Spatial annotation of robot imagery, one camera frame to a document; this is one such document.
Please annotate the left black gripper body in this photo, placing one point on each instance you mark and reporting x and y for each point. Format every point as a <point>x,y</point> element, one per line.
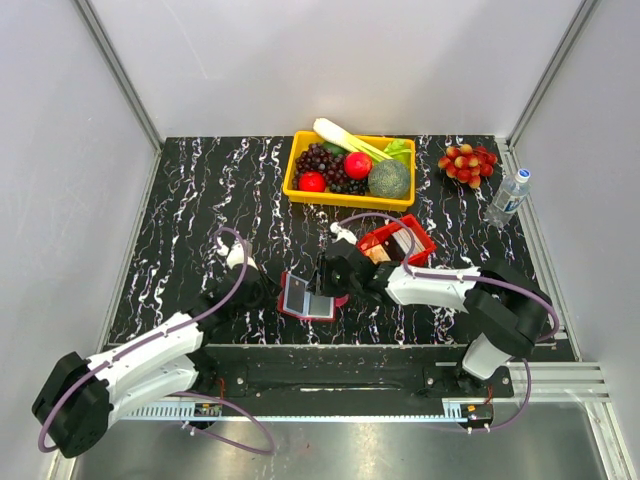
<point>262,297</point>

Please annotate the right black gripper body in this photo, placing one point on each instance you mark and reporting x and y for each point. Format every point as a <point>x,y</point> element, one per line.
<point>334,284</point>

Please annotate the red card holder wallet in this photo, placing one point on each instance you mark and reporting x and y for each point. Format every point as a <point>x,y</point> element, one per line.
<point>320,308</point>

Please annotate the black VIP credit card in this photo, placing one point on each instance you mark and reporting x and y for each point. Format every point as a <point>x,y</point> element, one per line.
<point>295,296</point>

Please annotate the stack of credit cards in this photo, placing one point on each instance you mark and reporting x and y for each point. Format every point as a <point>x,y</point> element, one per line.
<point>393,243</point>

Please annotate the red plastic card bin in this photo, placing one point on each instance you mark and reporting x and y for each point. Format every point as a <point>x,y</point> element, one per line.
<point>411,224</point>

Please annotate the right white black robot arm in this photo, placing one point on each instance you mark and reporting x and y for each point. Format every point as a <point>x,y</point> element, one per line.
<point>508,309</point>

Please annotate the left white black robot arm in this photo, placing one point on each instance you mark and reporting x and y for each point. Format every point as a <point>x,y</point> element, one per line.
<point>82,398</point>

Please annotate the yellow plastic fruit tray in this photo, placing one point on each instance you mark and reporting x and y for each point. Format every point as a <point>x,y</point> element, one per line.
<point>303,139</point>

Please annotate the red apple lower left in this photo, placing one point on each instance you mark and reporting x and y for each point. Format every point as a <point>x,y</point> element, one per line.
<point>312,182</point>

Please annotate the red apple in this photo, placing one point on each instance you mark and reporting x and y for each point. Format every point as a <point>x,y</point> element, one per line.
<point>357,165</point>
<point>312,182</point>

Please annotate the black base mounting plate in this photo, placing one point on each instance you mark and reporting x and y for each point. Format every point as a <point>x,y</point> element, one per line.
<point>435,371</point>

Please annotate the red apple upper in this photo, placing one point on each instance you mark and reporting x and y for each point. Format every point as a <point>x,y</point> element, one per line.
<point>357,165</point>

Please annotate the dark purple grape bunch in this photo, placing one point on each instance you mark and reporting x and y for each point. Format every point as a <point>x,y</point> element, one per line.
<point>317,158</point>

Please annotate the dark green cucumber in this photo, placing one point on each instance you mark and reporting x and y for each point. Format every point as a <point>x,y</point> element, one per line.
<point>334,149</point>

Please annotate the green lettuce leaf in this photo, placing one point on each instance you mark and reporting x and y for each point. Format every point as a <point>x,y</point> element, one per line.
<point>399,149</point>

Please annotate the white green leek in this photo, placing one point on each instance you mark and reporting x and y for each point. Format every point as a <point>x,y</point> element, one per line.
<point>332,133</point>

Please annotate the clear water bottle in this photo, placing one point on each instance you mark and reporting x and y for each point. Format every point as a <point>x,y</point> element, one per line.
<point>511,193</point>

